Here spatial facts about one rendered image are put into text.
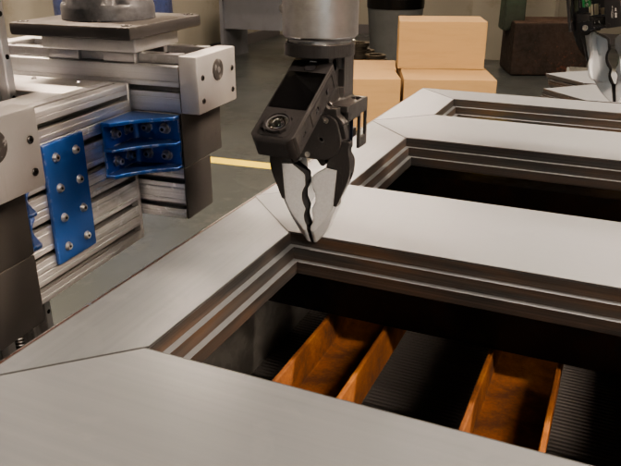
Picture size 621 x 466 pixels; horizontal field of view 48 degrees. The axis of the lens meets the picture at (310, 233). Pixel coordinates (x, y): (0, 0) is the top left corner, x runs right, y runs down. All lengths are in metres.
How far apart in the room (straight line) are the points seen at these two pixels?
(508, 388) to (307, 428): 0.41
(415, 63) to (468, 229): 3.76
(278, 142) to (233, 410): 0.25
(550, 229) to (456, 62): 3.76
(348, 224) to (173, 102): 0.45
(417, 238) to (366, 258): 0.06
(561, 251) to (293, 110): 0.32
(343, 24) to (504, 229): 0.30
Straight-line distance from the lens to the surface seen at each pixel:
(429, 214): 0.84
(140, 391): 0.53
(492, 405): 0.83
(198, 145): 1.20
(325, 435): 0.48
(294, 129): 0.64
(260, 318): 1.07
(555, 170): 1.14
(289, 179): 0.74
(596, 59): 0.99
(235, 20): 7.61
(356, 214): 0.83
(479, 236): 0.79
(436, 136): 1.19
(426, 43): 4.53
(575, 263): 0.75
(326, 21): 0.69
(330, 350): 0.89
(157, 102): 1.16
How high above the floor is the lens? 1.16
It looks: 23 degrees down
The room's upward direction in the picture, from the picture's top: straight up
